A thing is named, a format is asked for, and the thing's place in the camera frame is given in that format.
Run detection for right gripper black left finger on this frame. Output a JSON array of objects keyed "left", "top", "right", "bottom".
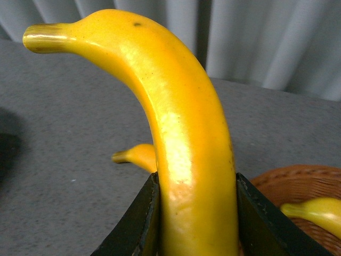
[{"left": 92, "top": 173, "right": 160, "bottom": 256}]

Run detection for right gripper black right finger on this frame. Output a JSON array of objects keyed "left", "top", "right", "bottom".
[{"left": 236, "top": 173, "right": 332, "bottom": 255}]

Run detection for yellow banana with dark spot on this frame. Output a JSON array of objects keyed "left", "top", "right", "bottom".
[{"left": 22, "top": 9, "right": 239, "bottom": 255}]

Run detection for yellow plastic banana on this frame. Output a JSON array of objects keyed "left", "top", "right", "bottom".
[{"left": 111, "top": 143, "right": 157, "bottom": 173}]

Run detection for brown wicker basket with bananas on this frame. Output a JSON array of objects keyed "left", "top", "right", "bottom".
[{"left": 249, "top": 165, "right": 340, "bottom": 255}]

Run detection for pale grey curtain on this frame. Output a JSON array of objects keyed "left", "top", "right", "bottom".
[{"left": 1, "top": 1, "right": 340, "bottom": 101}]

